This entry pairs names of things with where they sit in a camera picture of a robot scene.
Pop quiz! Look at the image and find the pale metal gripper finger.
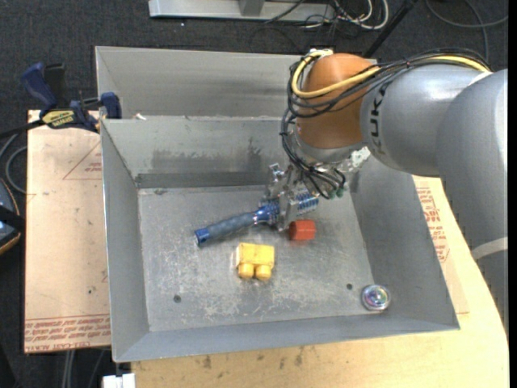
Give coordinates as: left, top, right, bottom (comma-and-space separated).
263, 162, 292, 209
275, 215, 301, 234

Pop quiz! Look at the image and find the grey metal bin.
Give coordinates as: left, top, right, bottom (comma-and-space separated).
95, 45, 460, 364

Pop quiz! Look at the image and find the blue-handled metal tool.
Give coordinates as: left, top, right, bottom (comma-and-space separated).
194, 198, 281, 249

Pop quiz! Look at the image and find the red toy block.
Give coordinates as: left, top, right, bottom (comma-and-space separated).
288, 218, 317, 243

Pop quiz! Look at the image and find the brown cardboard board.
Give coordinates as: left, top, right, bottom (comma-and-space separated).
23, 109, 472, 355

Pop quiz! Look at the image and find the clear shiny ball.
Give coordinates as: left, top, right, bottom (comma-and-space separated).
360, 284, 393, 312

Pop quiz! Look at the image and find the yellow toy block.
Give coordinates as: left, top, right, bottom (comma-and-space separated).
235, 242, 276, 283

